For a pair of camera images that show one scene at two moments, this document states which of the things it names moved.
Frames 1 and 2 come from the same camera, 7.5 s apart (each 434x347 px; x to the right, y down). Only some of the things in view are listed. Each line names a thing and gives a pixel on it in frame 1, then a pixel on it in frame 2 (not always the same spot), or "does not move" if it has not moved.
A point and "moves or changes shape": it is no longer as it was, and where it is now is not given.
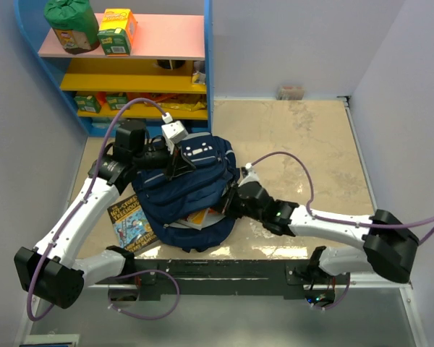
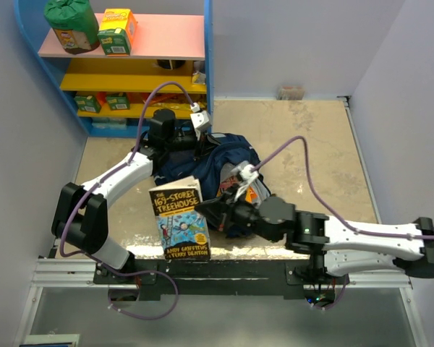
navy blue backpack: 168,199 moves or changes shape
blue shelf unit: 167,76 does not move
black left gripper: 176,164 → 198,149
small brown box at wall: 291,92 does not move
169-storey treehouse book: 131,223 → 183,228
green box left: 87,103 does not move
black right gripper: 231,207 → 219,212
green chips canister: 75,23 does not move
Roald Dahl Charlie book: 199,219 moves or changes shape
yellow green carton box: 116,32 does not move
